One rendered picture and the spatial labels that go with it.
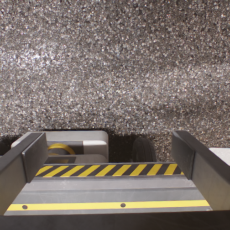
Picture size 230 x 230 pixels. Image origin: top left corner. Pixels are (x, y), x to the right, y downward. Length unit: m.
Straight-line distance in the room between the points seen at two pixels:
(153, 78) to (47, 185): 0.43
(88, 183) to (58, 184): 0.05
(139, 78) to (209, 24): 0.26
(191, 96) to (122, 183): 0.42
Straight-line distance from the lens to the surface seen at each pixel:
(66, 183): 0.29
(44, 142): 0.17
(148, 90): 0.56
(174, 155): 0.17
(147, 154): 0.47
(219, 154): 0.73
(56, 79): 0.57
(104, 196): 0.30
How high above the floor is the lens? 0.54
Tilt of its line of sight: 75 degrees down
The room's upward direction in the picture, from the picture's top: 175 degrees clockwise
